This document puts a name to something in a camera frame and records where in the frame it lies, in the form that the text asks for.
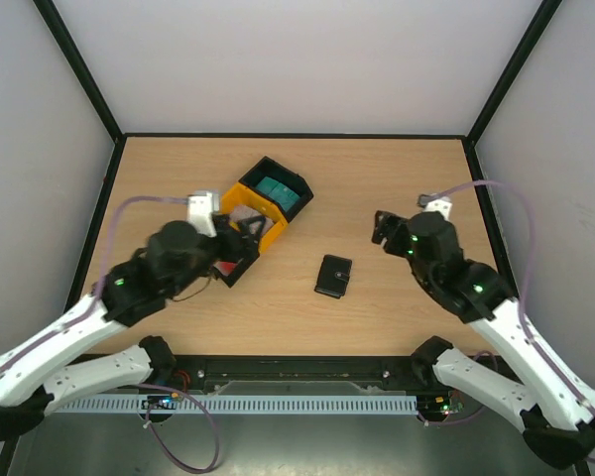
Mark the teal card stack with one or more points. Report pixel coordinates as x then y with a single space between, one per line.
278 192

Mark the black leather card holder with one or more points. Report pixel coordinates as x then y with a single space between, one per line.
333 276

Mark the black aluminium frame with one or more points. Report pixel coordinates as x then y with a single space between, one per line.
76 76

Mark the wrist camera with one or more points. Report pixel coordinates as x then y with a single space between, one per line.
201 206
434 203

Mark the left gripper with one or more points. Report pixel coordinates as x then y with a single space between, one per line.
232 253

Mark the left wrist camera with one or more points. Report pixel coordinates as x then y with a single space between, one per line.
201 206

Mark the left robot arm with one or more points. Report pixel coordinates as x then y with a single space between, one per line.
40 376

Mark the red patterned card stack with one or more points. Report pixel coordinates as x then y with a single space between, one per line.
225 268

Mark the yellow card bin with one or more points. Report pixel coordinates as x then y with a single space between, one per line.
241 202

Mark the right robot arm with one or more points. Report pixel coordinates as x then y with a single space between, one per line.
550 406

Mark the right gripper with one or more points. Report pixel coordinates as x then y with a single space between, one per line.
393 236

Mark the black bin with teal cards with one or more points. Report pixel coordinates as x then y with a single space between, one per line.
268 167

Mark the black bin with red cards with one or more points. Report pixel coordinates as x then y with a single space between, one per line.
243 265

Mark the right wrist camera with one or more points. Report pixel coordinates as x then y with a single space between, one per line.
434 203

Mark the white slotted cable duct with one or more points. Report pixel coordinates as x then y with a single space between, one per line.
246 405

